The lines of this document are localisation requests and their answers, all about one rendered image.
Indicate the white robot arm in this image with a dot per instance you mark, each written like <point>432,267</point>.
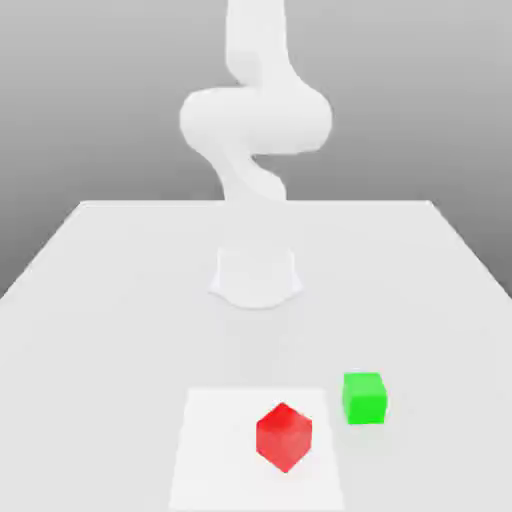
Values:
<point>256,120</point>

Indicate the small green cube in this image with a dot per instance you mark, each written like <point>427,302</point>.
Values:
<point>364,398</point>

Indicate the small red cube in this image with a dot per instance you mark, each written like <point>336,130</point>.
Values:
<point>283,438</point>

